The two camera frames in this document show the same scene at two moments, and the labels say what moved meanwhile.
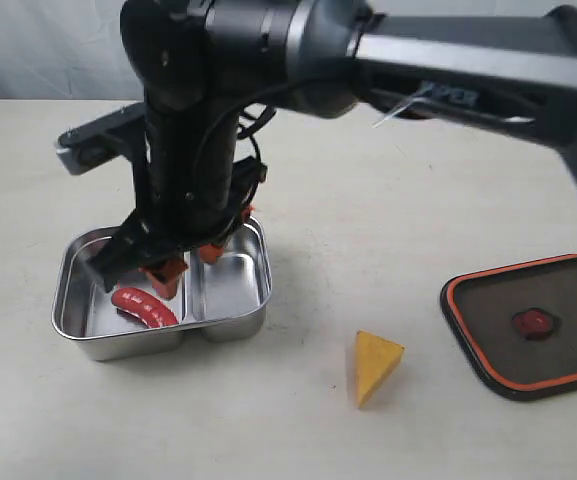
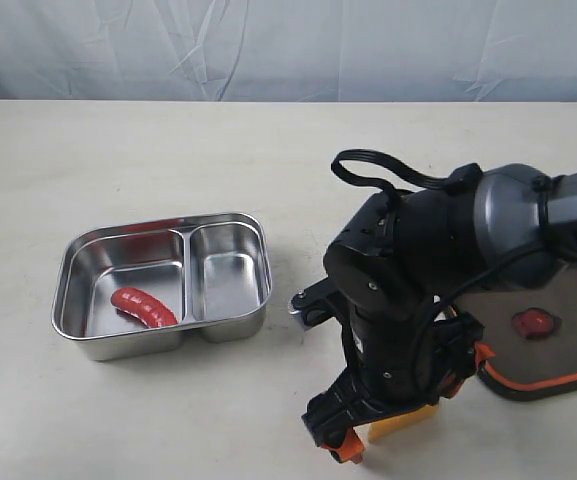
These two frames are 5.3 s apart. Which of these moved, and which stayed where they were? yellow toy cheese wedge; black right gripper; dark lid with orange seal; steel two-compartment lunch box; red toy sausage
Moved: black right gripper; yellow toy cheese wedge
Stayed: steel two-compartment lunch box; red toy sausage; dark lid with orange seal
